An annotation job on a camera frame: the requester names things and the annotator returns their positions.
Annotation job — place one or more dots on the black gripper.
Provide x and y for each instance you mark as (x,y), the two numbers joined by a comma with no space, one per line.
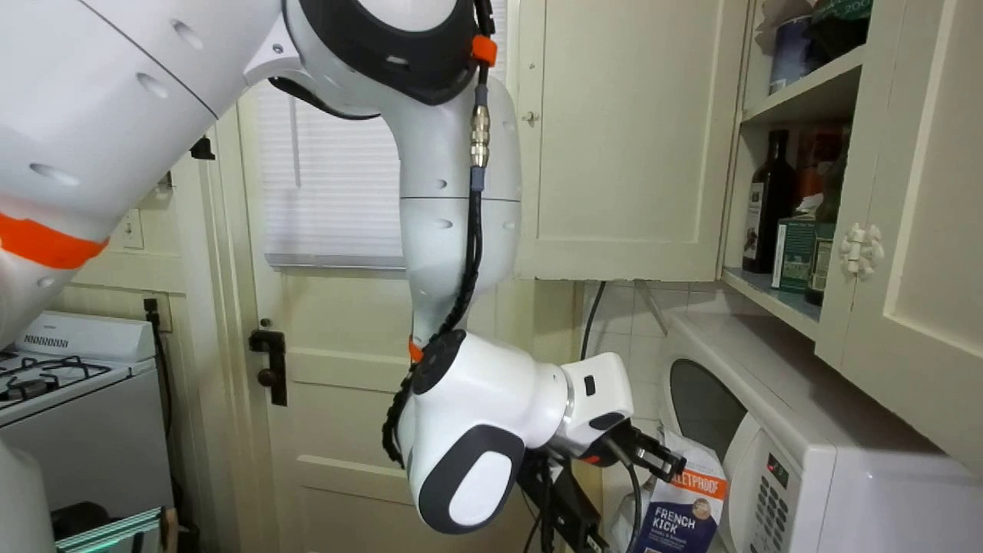
(619,439)

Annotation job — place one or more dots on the white bag with blue print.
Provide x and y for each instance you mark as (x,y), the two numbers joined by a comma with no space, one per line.
(686,512)

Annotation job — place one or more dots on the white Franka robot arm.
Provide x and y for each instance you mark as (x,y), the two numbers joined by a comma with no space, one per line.
(462,409)

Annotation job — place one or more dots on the white microwave oven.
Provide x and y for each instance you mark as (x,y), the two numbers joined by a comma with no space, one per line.
(817,480)

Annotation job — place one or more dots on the green carton box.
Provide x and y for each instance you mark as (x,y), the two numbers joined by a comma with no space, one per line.
(799,255)

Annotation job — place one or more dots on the tall dark glass bottle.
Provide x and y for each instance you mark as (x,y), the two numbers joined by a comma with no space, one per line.
(773,194)

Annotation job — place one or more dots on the cream open cabinet door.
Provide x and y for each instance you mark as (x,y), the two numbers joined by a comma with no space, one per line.
(626,134)

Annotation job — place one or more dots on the small brown bottle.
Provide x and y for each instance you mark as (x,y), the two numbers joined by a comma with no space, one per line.
(817,163)

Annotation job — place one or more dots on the white paneled room door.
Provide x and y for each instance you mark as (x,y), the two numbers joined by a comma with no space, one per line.
(339,340)

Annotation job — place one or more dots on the cream cabinet door white knob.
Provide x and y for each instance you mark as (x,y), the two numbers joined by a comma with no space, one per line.
(923,205)

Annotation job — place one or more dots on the small green door knob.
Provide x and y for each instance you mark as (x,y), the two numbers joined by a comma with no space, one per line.
(531,118)

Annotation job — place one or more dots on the blue container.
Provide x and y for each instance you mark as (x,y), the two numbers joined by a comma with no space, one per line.
(788,49)

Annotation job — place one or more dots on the white window blinds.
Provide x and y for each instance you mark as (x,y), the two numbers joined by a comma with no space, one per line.
(328,172)

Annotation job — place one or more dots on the dark bin teal rim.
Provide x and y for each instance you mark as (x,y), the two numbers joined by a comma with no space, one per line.
(104,526)

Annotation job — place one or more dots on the white gas stove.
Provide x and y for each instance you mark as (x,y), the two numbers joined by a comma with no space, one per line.
(82,431)

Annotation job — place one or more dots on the orange tape band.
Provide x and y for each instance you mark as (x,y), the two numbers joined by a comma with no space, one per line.
(41,244)

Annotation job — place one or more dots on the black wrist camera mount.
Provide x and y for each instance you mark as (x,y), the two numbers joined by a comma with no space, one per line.
(554,502)

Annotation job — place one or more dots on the cream wall cabinet with shelves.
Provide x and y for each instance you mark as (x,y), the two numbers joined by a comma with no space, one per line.
(799,98)

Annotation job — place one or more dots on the white light switch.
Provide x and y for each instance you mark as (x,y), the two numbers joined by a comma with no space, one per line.
(132,232)

